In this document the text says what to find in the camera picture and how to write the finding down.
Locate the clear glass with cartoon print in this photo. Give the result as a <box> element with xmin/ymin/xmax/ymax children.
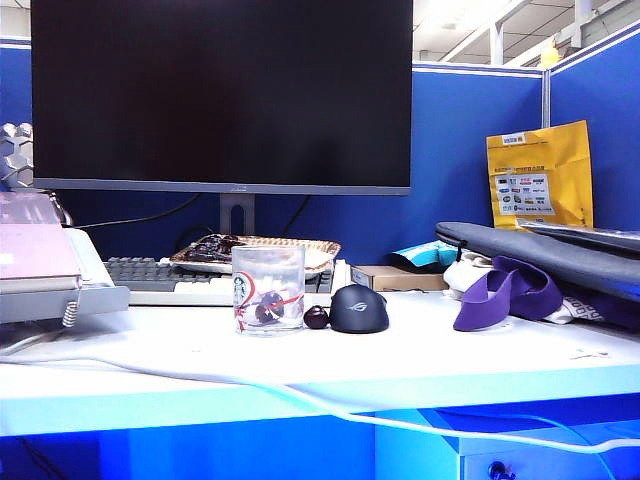
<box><xmin>231</xmin><ymin>244</ymin><xmax>307</xmax><ymax>339</ymax></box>

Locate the dark red cherry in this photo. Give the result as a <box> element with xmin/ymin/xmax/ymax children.
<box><xmin>304</xmin><ymin>305</ymin><xmax>330</xmax><ymax>331</ymax></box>

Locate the black computer mouse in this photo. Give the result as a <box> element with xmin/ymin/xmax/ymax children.
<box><xmin>329</xmin><ymin>283</ymin><xmax>390</xmax><ymax>335</ymax></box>

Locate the brown cardboard box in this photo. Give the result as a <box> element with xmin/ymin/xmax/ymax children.
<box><xmin>349</xmin><ymin>264</ymin><xmax>451</xmax><ymax>293</ymax></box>

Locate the grey monitor stand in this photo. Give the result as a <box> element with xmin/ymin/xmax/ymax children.
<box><xmin>219</xmin><ymin>193</ymin><xmax>257</xmax><ymax>247</ymax></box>

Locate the teal snack packet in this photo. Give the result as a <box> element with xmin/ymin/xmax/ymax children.
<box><xmin>388</xmin><ymin>240</ymin><xmax>464</xmax><ymax>274</ymax></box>

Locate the dark red fruit heap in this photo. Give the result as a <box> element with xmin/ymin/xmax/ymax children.
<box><xmin>183</xmin><ymin>234</ymin><xmax>234</xmax><ymax>262</ymax></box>

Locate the black computer monitor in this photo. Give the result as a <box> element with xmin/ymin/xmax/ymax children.
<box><xmin>30</xmin><ymin>0</ymin><xmax>414</xmax><ymax>197</ymax></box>

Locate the grey and white keyboard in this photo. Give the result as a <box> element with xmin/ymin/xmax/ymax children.
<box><xmin>103</xmin><ymin>255</ymin><xmax>351</xmax><ymax>307</ymax></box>

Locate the dark grey laptop sleeve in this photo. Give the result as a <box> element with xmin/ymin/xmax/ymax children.
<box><xmin>433</xmin><ymin>221</ymin><xmax>640</xmax><ymax>304</ymax></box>

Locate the yellow paper bag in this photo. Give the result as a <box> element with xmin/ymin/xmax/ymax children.
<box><xmin>485</xmin><ymin>119</ymin><xmax>595</xmax><ymax>232</ymax></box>

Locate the white patterned cloth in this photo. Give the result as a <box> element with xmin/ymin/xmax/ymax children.
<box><xmin>547</xmin><ymin>294</ymin><xmax>609</xmax><ymax>326</ymax></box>

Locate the shiny plastic packet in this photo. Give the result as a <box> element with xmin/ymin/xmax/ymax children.
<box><xmin>517</xmin><ymin>217</ymin><xmax>640</xmax><ymax>254</ymax></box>

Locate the pink book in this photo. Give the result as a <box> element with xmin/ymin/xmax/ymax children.
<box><xmin>0</xmin><ymin>192</ymin><xmax>84</xmax><ymax>292</ymax></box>

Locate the yellow hanging object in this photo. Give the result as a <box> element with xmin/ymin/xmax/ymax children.
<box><xmin>538</xmin><ymin>37</ymin><xmax>560</xmax><ymax>66</ymax></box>

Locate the silver hexagon ornament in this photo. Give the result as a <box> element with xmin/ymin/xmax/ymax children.
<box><xmin>0</xmin><ymin>122</ymin><xmax>35</xmax><ymax>189</ymax></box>

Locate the black monitor cable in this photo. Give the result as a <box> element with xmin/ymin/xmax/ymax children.
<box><xmin>74</xmin><ymin>192</ymin><xmax>202</xmax><ymax>231</ymax></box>

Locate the purple fabric strap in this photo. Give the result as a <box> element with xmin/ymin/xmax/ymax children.
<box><xmin>452</xmin><ymin>255</ymin><xmax>566</xmax><ymax>333</ymax></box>

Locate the thick white cable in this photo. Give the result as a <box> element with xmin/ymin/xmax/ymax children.
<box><xmin>0</xmin><ymin>349</ymin><xmax>640</xmax><ymax>455</ymax></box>

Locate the white partition post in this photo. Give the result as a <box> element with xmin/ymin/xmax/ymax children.
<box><xmin>541</xmin><ymin>67</ymin><xmax>552</xmax><ymax>129</ymax></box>

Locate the thin light blue cable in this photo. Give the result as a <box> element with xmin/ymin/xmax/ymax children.
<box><xmin>434</xmin><ymin>407</ymin><xmax>617</xmax><ymax>480</ymax></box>

